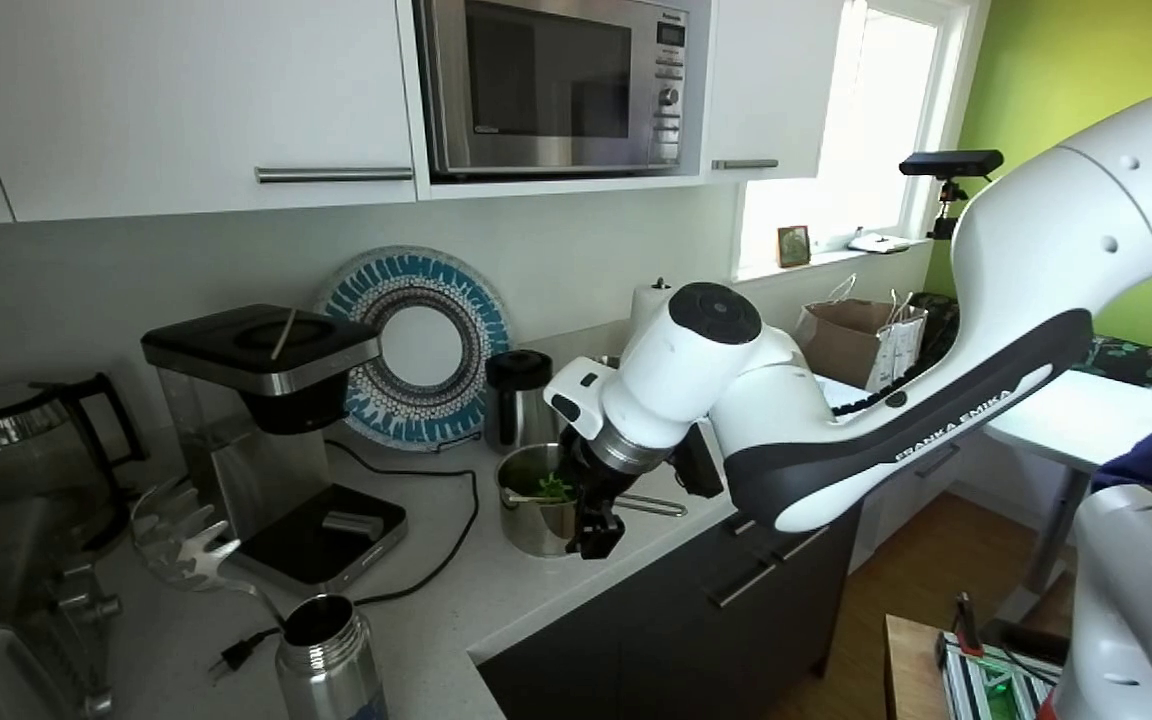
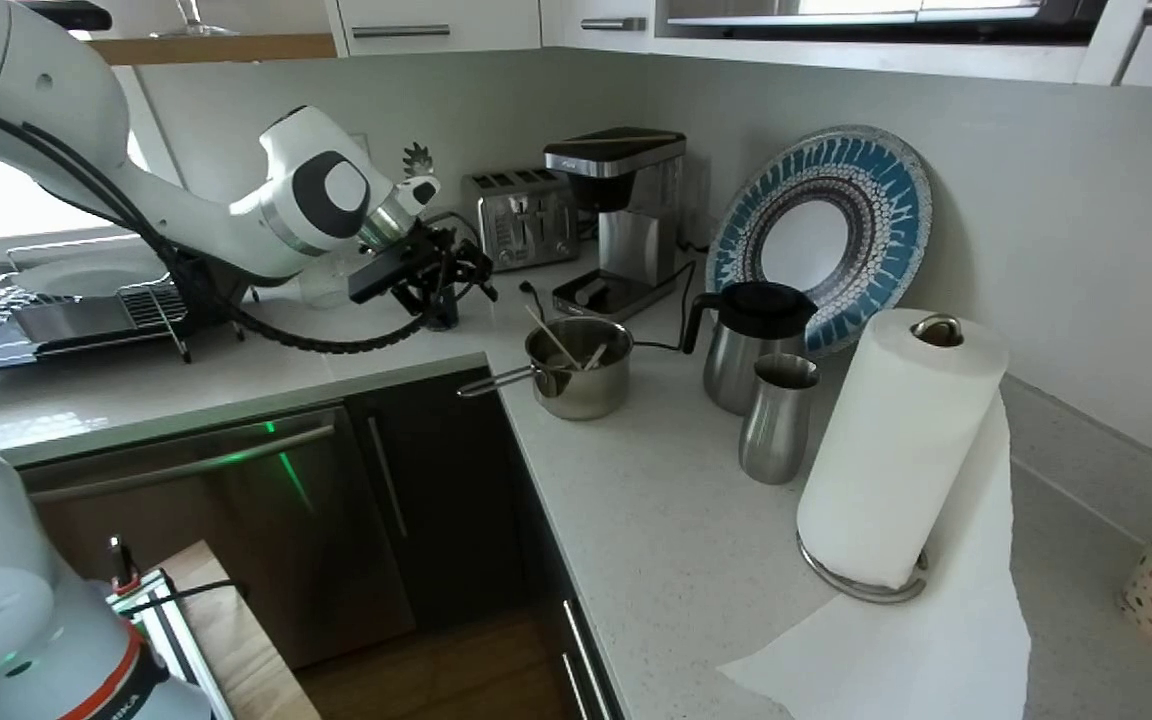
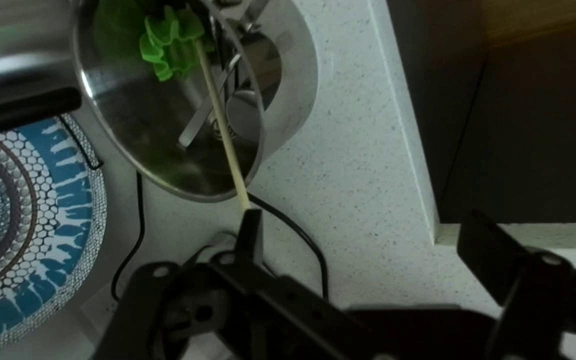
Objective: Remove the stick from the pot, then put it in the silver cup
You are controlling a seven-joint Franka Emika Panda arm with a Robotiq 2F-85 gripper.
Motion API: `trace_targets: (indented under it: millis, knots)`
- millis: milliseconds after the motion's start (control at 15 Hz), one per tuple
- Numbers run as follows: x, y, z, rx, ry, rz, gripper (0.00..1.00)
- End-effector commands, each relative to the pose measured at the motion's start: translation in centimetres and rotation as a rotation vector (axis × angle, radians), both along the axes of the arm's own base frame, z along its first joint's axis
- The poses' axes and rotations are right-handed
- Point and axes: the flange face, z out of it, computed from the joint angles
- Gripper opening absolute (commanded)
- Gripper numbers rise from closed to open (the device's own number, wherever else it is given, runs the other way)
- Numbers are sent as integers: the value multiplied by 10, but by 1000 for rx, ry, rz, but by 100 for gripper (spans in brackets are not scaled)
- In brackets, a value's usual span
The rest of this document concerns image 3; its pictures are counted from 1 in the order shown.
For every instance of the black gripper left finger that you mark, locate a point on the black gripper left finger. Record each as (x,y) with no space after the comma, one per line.
(248,307)

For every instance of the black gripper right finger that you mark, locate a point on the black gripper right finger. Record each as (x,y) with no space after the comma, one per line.
(540,307)

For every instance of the thin wooden stick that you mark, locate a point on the thin wooden stick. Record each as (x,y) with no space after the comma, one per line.
(224,132)

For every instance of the silver metal cup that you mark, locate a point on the silver metal cup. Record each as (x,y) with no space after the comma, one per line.
(15,41)

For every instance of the dark base cabinet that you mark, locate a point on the dark base cabinet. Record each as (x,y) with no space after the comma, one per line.
(534,132)

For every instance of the blue patterned white plate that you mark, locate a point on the blue patterned white plate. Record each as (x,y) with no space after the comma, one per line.
(48,220)

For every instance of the green toy vegetable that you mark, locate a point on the green toy vegetable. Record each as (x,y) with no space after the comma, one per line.
(165,41)

